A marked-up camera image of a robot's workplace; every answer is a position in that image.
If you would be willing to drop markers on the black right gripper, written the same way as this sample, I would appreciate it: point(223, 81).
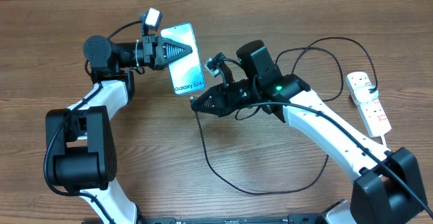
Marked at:
point(223, 107)

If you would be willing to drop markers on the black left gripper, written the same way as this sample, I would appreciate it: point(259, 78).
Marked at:
point(155, 48)

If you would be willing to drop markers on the blue Galaxy smartphone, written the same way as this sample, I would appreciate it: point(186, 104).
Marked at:
point(186, 73)

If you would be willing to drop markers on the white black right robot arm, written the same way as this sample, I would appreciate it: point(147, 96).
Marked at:
point(387, 186)

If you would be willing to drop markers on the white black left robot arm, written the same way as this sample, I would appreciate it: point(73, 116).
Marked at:
point(80, 160)

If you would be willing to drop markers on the white charger plug adapter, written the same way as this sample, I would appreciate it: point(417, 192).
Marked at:
point(364, 94)

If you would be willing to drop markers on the white power strip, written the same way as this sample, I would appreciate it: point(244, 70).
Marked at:
point(371, 113)

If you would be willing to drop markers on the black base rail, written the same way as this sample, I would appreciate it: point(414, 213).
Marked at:
point(233, 220)

